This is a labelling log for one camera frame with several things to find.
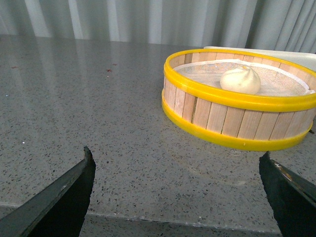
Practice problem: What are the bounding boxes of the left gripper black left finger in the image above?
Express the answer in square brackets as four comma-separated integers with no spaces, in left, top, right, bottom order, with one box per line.
[0,147,96,237]

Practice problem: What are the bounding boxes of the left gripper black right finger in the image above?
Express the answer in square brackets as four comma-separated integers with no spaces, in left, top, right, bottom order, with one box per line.
[259,152,316,237]

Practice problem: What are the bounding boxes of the white steamer liner cloth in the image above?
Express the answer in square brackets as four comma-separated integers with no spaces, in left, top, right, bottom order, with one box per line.
[174,59,315,97]

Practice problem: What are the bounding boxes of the grey curtain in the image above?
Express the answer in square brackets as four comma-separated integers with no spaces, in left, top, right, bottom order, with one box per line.
[0,0,316,53]

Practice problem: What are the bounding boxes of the wooden steamer basket yellow rims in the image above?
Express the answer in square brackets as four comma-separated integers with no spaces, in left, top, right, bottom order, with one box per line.
[162,49,316,151]

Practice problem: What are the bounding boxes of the white steamed bun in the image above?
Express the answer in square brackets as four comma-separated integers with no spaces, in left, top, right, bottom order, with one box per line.
[220,66,261,94]

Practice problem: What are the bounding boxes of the white bear tray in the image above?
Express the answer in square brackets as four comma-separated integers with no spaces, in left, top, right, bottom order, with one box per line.
[203,46,316,72]

